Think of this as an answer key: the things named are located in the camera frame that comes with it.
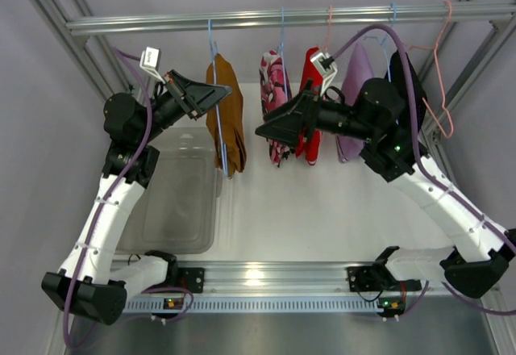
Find black trousers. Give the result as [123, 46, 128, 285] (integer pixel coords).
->
[384, 51, 427, 139]

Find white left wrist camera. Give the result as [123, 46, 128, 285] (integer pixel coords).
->
[139, 47, 164, 83]

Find grey slotted cable duct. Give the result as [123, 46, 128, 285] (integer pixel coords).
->
[124, 295, 381, 314]

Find pink patterned trousers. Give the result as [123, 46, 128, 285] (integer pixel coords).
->
[259, 50, 292, 167]

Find right aluminium frame post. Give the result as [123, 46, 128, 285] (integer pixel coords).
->
[421, 0, 515, 146]

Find clear plastic bin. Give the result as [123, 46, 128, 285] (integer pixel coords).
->
[117, 127, 218, 255]

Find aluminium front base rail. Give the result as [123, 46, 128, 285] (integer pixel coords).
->
[108, 261, 500, 296]

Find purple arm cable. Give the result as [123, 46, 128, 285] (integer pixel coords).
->
[330, 23, 516, 316]
[62, 47, 194, 350]

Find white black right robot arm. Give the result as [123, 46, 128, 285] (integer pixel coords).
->
[255, 77, 515, 299]

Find left aluminium frame post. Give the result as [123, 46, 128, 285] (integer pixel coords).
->
[28, 0, 142, 101]

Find lilac trousers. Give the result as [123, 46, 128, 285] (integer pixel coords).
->
[336, 44, 373, 163]

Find aluminium frame post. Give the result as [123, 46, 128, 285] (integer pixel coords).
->
[421, 0, 515, 146]
[28, 0, 142, 101]

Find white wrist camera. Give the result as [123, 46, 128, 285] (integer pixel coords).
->
[310, 50, 338, 96]
[139, 47, 164, 83]

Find pink hanger with red trousers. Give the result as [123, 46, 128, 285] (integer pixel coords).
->
[318, 5, 334, 52]

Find red trousers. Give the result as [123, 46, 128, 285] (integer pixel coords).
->
[295, 47, 323, 166]

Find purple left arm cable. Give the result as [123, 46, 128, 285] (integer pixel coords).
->
[62, 47, 194, 350]

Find brown trousers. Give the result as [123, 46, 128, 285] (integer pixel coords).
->
[206, 53, 247, 178]

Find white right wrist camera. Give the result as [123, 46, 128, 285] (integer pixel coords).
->
[310, 50, 338, 96]

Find blue hanger with lilac trousers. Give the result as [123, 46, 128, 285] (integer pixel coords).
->
[356, 2, 402, 126]

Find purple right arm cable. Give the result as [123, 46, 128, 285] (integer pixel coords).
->
[330, 23, 516, 316]

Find blue hanger with brown trousers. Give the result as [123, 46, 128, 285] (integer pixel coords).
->
[207, 19, 233, 179]

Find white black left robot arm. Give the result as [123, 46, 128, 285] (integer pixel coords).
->
[41, 70, 231, 325]

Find aluminium hanging rail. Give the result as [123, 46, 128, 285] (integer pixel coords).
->
[65, 1, 515, 36]

